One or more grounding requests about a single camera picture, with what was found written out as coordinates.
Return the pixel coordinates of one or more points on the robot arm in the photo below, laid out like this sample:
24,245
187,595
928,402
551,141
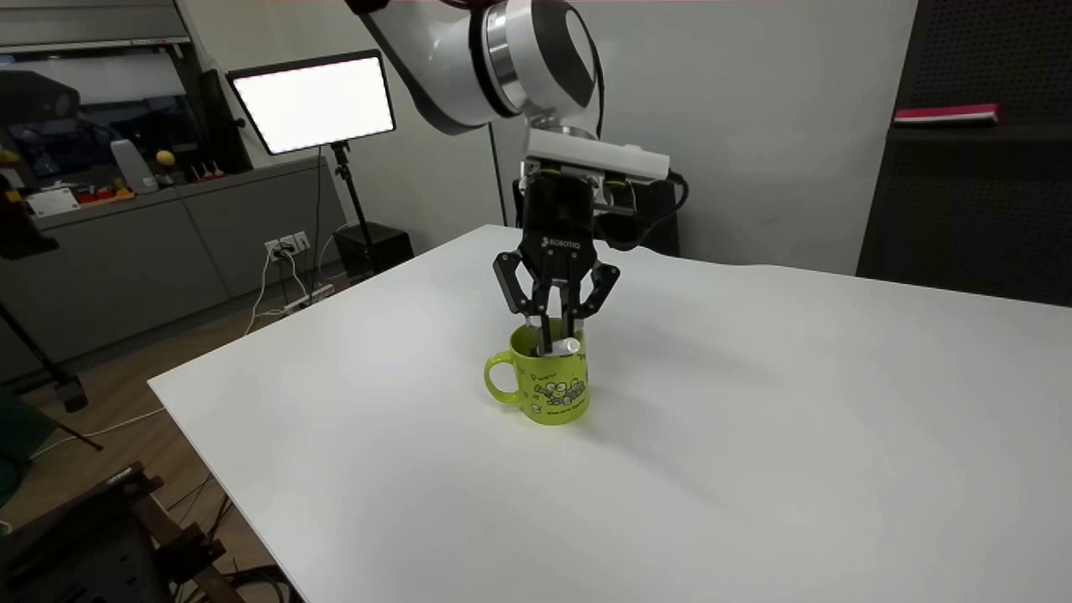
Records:
456,59

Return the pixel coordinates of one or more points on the yellow ball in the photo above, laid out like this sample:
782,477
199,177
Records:
166,158

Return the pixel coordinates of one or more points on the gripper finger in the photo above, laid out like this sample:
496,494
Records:
601,289
509,285

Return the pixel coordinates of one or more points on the green cartoon print mug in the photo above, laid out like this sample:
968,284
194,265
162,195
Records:
557,389

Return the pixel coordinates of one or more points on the white capped marker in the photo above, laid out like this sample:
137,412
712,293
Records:
568,345

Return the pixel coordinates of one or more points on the grey curved object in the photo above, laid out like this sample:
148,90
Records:
132,167

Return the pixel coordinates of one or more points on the black box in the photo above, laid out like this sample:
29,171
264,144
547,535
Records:
375,249

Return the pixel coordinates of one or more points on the pink book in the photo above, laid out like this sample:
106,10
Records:
946,115

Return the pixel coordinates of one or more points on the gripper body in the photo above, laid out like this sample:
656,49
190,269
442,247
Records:
557,222

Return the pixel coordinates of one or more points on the light panel on stand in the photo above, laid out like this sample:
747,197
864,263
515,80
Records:
314,100

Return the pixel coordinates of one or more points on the black perforated cabinet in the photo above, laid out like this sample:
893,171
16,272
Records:
980,201

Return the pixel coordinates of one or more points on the camera on tripod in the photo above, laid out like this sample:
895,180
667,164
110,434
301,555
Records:
25,96

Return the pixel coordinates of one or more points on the wall socket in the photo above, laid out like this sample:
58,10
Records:
287,244

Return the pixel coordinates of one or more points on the grey cabinet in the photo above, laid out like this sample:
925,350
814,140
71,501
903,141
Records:
126,260

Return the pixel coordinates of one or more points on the white power strip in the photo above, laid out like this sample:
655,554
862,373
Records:
308,297

